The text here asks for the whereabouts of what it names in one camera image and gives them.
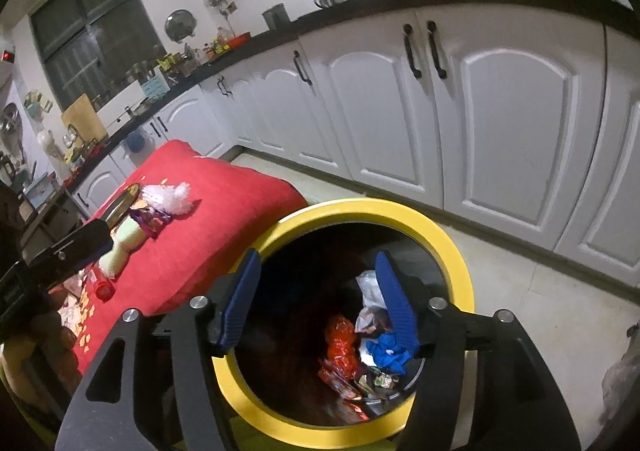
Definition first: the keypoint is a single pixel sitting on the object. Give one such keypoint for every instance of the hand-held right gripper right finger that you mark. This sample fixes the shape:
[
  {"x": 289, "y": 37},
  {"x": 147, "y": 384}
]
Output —
[{"x": 397, "y": 301}]

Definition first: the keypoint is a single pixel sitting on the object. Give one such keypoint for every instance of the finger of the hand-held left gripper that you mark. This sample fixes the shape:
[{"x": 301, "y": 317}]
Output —
[{"x": 75, "y": 243}]

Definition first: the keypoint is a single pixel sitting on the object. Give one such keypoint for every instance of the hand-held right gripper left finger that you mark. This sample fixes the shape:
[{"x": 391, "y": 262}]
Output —
[{"x": 242, "y": 301}]

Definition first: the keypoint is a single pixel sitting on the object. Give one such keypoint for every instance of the red snack tube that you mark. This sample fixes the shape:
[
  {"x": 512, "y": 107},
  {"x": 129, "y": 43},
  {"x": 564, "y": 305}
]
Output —
[{"x": 104, "y": 288}]

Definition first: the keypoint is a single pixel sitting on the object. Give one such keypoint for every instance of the red plastic bag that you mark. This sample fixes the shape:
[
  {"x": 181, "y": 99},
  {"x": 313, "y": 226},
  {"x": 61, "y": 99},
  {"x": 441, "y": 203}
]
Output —
[{"x": 340, "y": 336}]

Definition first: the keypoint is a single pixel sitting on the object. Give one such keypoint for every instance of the purple candy wrapper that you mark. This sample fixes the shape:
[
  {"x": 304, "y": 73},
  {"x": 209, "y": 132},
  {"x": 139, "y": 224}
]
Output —
[{"x": 152, "y": 221}]

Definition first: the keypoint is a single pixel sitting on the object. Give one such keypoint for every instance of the yellow rimmed waste bin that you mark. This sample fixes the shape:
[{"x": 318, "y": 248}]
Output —
[{"x": 360, "y": 208}]

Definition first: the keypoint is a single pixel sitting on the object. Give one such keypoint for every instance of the white foam net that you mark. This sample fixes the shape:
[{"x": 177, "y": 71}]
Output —
[{"x": 170, "y": 196}]

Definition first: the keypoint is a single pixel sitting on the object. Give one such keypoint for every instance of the person's left hand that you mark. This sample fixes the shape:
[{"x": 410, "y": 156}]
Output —
[{"x": 52, "y": 336}]

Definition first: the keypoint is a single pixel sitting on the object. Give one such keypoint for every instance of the white crumpled paper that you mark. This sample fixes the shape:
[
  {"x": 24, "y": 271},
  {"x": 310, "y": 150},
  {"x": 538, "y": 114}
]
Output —
[{"x": 370, "y": 288}]

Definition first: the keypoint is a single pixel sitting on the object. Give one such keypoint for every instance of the gold rimmed metal dish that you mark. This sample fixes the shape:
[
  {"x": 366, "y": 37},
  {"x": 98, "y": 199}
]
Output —
[{"x": 120, "y": 206}]

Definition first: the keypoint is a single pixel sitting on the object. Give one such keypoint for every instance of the light blue storage box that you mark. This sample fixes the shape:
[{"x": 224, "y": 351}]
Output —
[{"x": 41, "y": 191}]

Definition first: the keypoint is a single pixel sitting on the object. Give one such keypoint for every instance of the red floral blanket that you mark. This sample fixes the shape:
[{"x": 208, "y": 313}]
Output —
[{"x": 225, "y": 211}]

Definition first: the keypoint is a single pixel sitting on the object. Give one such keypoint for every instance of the white hanging bag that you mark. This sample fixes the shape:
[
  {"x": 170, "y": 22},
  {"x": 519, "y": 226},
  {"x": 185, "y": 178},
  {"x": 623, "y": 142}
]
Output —
[{"x": 47, "y": 145}]

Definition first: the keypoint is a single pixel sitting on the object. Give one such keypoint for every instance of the blue hanging scoop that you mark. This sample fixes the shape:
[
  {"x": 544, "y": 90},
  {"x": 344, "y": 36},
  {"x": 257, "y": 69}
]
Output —
[{"x": 135, "y": 142}]

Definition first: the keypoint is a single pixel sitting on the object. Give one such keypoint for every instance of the wooden cutting board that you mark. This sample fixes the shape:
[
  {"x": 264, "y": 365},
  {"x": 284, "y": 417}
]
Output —
[{"x": 82, "y": 118}]

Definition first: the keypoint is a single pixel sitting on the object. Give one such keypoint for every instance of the hanging metal basin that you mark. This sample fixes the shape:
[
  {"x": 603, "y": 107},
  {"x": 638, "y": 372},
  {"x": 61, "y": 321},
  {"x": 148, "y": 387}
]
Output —
[{"x": 9, "y": 117}]

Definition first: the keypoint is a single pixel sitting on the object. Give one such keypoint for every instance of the light blue knife block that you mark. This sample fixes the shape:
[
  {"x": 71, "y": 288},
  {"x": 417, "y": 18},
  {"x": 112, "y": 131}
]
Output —
[{"x": 154, "y": 85}]

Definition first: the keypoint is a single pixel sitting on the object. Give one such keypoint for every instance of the row of windowsill jars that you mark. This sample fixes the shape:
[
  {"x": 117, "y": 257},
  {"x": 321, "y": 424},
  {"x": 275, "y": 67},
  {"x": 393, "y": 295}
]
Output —
[{"x": 140, "y": 68}]

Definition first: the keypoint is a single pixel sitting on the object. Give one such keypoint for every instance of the white water heater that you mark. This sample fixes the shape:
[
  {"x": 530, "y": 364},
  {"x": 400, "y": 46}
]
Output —
[{"x": 6, "y": 63}]

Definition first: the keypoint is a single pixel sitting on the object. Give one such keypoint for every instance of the dark kitchen window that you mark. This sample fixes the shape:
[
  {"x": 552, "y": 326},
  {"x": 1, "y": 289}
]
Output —
[{"x": 95, "y": 26}]

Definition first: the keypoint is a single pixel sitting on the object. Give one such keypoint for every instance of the translucent plastic bag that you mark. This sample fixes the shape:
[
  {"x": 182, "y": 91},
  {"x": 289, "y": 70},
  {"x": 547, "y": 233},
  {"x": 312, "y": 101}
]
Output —
[{"x": 620, "y": 376}]

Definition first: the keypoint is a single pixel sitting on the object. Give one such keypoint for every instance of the hanging pot lid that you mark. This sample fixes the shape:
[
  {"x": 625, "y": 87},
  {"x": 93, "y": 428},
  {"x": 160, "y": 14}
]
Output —
[{"x": 181, "y": 26}]

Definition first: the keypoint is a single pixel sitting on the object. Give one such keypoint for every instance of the row of condiment bottles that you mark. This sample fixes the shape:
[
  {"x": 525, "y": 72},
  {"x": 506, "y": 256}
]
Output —
[{"x": 219, "y": 43}]

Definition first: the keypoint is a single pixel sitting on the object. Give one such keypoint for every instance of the red bowl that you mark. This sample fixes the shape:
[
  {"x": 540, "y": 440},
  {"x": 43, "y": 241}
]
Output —
[{"x": 240, "y": 40}]

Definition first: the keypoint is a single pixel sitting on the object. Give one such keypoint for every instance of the grey metal canister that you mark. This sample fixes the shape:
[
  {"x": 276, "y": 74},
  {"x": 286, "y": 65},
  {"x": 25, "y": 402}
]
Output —
[{"x": 276, "y": 16}]

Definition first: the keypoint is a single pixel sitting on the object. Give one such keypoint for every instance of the wall sponge rack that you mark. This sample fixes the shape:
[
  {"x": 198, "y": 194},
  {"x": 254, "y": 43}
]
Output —
[{"x": 37, "y": 103}]

